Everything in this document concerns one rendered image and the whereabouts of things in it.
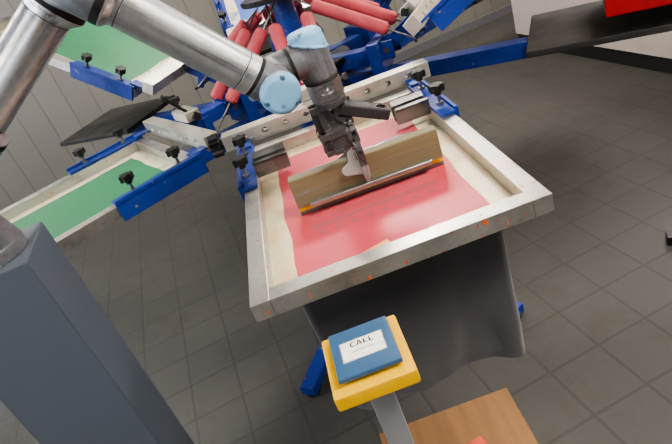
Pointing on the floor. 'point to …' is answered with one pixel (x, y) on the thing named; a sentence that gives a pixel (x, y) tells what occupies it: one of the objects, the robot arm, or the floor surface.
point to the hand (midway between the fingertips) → (367, 172)
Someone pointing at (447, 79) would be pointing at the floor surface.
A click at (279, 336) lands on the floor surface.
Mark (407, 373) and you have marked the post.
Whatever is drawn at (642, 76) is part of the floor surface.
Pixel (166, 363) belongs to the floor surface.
